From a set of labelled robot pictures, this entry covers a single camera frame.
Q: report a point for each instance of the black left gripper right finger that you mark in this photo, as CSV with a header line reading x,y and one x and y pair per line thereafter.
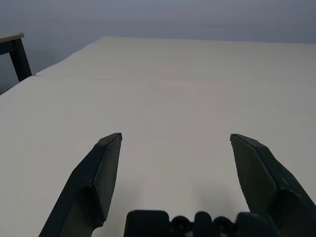
x,y
269,177

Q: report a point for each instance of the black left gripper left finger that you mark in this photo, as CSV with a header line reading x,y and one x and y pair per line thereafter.
x,y
84,177

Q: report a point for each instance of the side table with black legs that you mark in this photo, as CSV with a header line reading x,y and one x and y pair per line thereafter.
x,y
19,56

